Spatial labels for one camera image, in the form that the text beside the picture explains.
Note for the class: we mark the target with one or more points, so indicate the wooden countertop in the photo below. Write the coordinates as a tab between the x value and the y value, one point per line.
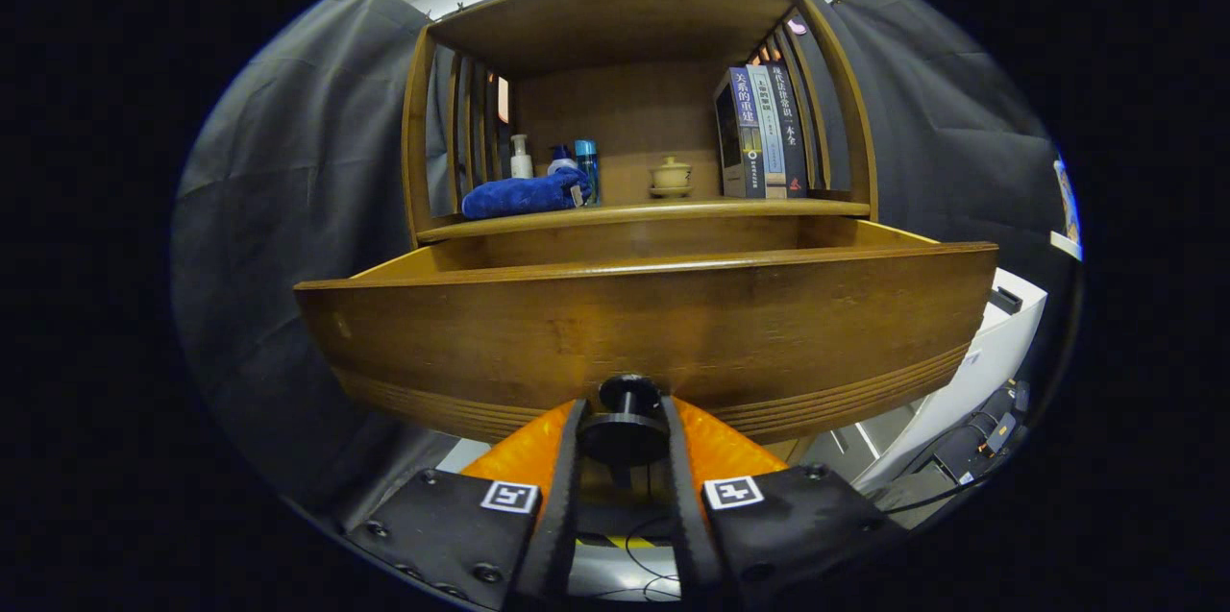
721	207

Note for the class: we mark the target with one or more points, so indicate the book with blue spine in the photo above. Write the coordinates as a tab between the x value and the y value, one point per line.
748	132

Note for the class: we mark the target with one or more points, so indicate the book with grey spine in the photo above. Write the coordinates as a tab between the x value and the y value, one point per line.
772	132

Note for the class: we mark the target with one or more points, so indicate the wooden drawer with black knob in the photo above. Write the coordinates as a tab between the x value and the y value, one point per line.
673	324

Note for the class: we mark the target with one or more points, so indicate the blue towel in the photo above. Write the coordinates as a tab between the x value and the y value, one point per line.
519	196

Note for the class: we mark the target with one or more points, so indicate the white bottle with blue cap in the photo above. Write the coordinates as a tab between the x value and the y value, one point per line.
560	164

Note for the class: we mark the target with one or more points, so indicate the white table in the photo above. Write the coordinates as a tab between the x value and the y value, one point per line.
990	353

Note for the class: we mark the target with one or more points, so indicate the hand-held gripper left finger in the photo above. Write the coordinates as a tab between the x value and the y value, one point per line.
553	535

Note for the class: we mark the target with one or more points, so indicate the white pump bottle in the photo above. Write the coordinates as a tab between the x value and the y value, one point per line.
521	162

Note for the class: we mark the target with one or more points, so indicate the book with black spine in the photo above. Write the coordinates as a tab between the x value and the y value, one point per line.
790	132

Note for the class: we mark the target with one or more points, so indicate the small black object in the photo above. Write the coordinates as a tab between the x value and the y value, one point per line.
1006	301

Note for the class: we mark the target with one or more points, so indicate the blue translucent bottle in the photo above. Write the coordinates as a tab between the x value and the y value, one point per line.
588	170

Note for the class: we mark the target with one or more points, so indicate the small white shelf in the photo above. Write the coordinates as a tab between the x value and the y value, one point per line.
1065	245

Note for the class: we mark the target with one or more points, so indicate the beige lidded teacup with saucer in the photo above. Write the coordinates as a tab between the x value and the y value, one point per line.
671	177

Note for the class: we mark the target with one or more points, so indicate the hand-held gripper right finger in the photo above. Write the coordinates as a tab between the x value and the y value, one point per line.
694	545

